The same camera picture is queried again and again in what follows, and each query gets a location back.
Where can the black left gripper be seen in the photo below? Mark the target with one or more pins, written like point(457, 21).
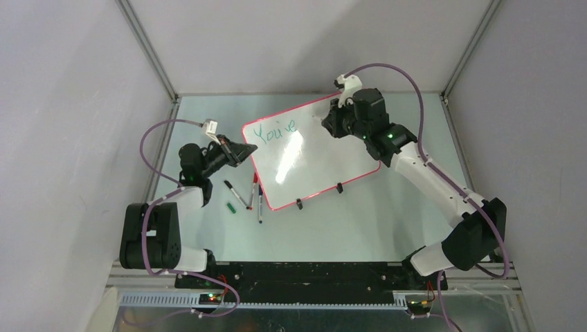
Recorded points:
point(243, 151)

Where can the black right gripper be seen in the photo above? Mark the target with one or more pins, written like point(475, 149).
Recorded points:
point(333, 121)

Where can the green marker cap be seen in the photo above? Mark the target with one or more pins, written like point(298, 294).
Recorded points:
point(231, 208)

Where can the pink-framed whiteboard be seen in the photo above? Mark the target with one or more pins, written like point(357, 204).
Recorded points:
point(298, 159)

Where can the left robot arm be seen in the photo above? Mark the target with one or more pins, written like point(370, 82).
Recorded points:
point(152, 236)

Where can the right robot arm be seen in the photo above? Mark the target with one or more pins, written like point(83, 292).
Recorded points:
point(478, 225)

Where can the red-capped whiteboard marker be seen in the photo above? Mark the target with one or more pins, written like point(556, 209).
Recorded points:
point(253, 191)

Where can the black-capped whiteboard marker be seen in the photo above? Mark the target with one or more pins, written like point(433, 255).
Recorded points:
point(236, 194)

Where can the blue-capped whiteboard marker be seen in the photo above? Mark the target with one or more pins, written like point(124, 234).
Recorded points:
point(260, 204)

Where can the left electronics board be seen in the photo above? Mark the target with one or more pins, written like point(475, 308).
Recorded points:
point(210, 299)

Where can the electronics board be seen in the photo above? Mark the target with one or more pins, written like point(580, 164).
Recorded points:
point(419, 308)
point(210, 299)

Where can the right electronics board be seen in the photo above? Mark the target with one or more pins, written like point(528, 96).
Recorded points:
point(419, 308)

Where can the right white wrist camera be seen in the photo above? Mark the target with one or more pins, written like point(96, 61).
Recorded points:
point(348, 86)

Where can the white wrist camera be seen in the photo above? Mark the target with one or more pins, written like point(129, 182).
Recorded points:
point(348, 86)
point(210, 128)

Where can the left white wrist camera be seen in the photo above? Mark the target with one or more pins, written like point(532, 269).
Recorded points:
point(210, 128)

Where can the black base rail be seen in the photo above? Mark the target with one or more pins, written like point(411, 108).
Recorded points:
point(321, 282)

